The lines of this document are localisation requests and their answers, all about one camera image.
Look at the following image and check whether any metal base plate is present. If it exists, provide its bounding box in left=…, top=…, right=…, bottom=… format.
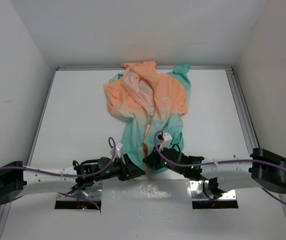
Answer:
left=55, top=178, right=238, bottom=201

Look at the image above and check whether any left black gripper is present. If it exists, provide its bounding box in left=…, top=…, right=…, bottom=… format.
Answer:
left=94, top=153, right=144, bottom=181

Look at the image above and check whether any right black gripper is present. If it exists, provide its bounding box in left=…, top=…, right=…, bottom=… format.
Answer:
left=143, top=144, right=184, bottom=175

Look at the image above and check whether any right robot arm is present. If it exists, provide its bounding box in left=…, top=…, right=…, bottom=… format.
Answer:
left=143, top=147, right=286, bottom=196

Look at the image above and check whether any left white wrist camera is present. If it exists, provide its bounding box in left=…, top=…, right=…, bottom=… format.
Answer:
left=115, top=141, right=123, bottom=158

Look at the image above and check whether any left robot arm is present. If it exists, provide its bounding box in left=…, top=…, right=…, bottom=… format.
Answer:
left=0, top=155, right=145, bottom=206

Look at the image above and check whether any orange and teal jacket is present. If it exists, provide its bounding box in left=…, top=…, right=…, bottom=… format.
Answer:
left=103, top=61, right=191, bottom=174

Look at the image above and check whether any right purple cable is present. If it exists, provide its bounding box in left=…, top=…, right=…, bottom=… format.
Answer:
left=154, top=130, right=286, bottom=209

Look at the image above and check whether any aluminium frame rail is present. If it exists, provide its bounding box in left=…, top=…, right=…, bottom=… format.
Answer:
left=51, top=66, right=258, bottom=159

